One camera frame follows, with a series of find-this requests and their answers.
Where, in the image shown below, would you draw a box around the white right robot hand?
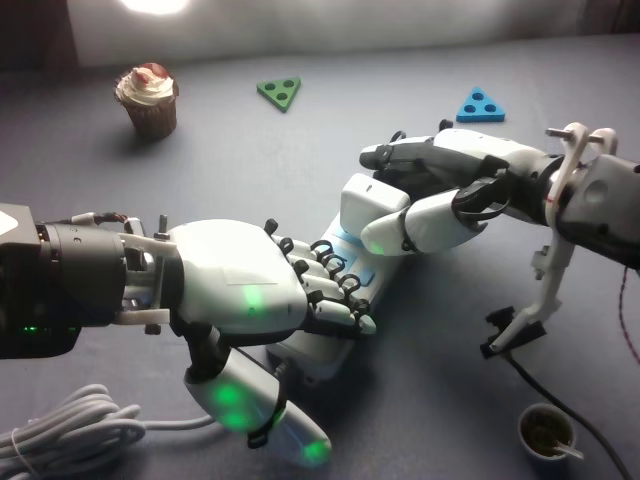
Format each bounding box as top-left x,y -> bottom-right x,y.
358,118 -> 551,257

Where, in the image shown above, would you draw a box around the blue triangle block three holes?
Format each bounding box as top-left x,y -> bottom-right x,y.
455,87 -> 506,124

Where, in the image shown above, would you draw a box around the grey coiled power strip cable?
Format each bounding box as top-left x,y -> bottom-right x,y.
0,383 -> 216,480

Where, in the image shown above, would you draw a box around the toy cupcake white frosting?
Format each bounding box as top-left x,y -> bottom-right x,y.
113,62 -> 180,140

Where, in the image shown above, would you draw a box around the dark curtain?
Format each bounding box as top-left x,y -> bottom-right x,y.
0,0 -> 81,74

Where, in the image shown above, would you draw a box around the green triangle block three holes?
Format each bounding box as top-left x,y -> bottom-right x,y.
255,76 -> 303,114

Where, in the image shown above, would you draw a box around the white power strip blue sockets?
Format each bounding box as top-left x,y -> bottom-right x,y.
264,214 -> 401,396

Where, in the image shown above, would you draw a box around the white backdrop sheet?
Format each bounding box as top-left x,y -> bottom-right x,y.
67,0 -> 640,69

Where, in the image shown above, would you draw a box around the black camera cable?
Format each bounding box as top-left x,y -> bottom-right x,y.
502,349 -> 636,480

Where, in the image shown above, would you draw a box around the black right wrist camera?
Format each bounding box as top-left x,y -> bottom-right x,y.
479,305 -> 547,360

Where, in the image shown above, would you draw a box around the small white spoon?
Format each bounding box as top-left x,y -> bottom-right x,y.
544,439 -> 584,460

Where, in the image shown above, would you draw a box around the small white cup green filling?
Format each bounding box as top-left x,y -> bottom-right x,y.
517,403 -> 576,459

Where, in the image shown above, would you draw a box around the white charger adapter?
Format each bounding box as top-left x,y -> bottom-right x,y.
339,172 -> 412,246

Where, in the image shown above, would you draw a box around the grey tablecloth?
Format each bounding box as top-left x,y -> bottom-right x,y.
0,32 -> 640,480

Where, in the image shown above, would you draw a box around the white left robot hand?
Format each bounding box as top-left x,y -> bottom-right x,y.
167,218 -> 377,470

